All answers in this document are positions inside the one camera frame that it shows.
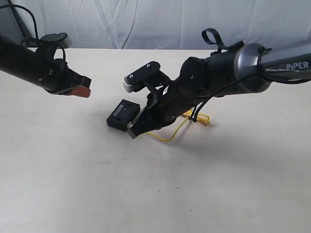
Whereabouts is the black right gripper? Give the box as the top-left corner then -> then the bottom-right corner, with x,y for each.
128,89 -> 192,139

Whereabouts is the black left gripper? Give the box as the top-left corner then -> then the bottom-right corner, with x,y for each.
41,58 -> 92,98

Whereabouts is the small black electronic box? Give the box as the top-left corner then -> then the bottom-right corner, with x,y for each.
106,99 -> 140,132

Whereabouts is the yellow ethernet cable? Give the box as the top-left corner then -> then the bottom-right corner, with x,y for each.
126,110 -> 211,142

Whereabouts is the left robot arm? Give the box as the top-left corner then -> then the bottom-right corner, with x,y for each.
0,33 -> 91,98

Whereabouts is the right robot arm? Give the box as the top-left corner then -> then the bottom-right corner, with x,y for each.
123,28 -> 311,138

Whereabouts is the white backdrop curtain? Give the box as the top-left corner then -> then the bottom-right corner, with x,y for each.
17,0 -> 311,50

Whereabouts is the black stand pole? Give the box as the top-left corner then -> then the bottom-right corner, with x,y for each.
0,7 -> 32,43

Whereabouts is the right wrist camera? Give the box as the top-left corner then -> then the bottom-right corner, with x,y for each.
123,61 -> 171,93

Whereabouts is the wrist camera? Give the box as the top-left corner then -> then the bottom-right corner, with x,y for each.
41,33 -> 72,49
123,61 -> 171,93

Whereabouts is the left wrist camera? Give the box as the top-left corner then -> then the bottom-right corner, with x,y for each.
41,33 -> 72,49

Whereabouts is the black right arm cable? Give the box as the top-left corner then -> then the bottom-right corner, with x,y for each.
189,70 -> 311,123

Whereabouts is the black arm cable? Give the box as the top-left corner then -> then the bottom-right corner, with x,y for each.
189,70 -> 311,123
0,3 -> 68,64

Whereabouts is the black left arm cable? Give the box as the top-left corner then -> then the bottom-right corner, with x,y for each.
0,3 -> 68,64

